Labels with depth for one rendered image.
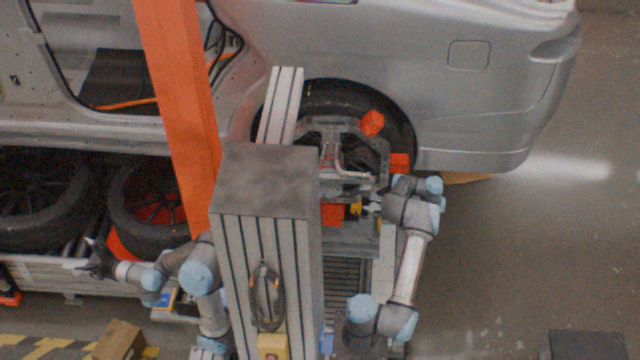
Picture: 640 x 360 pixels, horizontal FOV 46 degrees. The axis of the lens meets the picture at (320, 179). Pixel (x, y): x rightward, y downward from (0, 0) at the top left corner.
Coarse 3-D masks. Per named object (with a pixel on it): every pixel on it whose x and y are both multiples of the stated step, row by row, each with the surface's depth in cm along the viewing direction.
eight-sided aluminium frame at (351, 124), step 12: (300, 120) 340; (312, 120) 335; (324, 120) 337; (336, 120) 336; (348, 120) 336; (360, 120) 337; (300, 132) 338; (360, 132) 335; (372, 144) 340; (384, 144) 344; (384, 156) 345; (384, 168) 351; (384, 180) 357; (348, 192) 373
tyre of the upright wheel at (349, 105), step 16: (320, 80) 345; (336, 80) 344; (304, 96) 341; (320, 96) 338; (336, 96) 337; (352, 96) 339; (368, 96) 343; (384, 96) 350; (304, 112) 340; (320, 112) 339; (336, 112) 339; (352, 112) 337; (384, 112) 344; (400, 112) 361; (384, 128) 343; (400, 128) 355; (400, 144) 352
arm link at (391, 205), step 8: (400, 176) 330; (408, 176) 330; (392, 184) 330; (400, 184) 317; (408, 184) 322; (416, 184) 328; (392, 192) 302; (400, 192) 307; (408, 192) 317; (384, 200) 297; (392, 200) 293; (400, 200) 291; (384, 208) 294; (392, 208) 291; (400, 208) 289; (384, 216) 296; (392, 216) 291; (400, 216) 289
